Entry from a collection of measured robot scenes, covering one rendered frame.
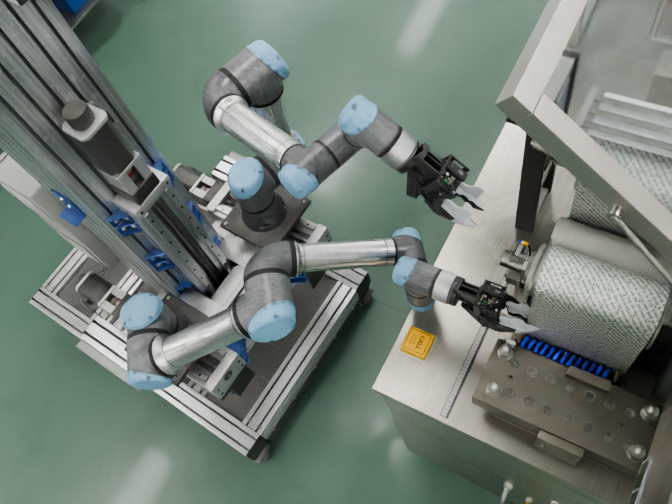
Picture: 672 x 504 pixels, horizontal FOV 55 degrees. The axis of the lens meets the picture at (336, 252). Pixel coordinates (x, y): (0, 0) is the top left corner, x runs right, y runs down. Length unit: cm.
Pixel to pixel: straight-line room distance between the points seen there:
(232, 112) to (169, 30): 268
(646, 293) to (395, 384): 68
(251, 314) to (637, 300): 84
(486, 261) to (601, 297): 53
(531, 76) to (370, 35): 302
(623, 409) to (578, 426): 11
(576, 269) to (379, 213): 172
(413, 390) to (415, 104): 193
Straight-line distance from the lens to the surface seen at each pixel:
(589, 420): 158
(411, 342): 172
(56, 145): 161
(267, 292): 153
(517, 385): 158
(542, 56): 73
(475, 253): 184
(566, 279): 137
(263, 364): 256
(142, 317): 182
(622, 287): 138
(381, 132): 124
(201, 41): 400
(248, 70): 160
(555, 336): 156
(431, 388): 171
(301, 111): 343
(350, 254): 164
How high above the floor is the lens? 254
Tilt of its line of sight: 61 degrees down
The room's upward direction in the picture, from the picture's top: 22 degrees counter-clockwise
